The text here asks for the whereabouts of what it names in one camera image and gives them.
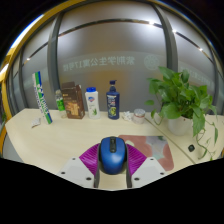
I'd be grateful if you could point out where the dark blue pump bottle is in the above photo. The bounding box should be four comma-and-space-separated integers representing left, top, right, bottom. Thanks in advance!
105, 79, 121, 121

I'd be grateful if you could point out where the crumpled white paper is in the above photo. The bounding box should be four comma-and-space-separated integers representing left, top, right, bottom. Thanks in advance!
120, 110, 135, 123

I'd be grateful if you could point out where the brown cardboard box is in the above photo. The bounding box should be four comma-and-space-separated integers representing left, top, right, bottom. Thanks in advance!
60, 81, 86, 120

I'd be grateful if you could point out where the white blister pack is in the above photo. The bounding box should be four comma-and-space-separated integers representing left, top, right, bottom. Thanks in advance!
30, 117, 43, 129

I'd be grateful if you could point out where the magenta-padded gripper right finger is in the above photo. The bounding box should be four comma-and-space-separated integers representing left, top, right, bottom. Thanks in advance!
125, 143, 168, 190

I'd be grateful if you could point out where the white bottle with blue cap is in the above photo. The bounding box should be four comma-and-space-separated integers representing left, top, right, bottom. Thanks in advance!
84, 86, 101, 120

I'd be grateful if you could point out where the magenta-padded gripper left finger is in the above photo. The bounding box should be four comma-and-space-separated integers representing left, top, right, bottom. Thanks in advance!
57, 143, 102, 190

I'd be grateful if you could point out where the small clear green-label bottle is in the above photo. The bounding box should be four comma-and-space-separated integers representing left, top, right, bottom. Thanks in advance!
54, 88, 68, 120

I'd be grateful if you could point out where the green potted plant, white pot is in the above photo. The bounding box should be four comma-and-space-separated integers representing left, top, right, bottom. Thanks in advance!
144, 65, 220, 161

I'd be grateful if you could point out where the blue and black computer mouse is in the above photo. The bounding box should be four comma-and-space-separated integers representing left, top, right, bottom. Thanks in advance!
97, 135, 129, 176

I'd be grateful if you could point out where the small white jar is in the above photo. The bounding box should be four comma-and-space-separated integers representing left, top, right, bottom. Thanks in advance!
132, 108, 147, 125

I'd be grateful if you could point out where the floral pastel mouse pad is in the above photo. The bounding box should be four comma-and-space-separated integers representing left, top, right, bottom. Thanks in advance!
117, 134, 176, 173

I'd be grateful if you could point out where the tall green and white tube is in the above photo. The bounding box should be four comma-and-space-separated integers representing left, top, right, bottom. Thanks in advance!
31, 70, 54, 126

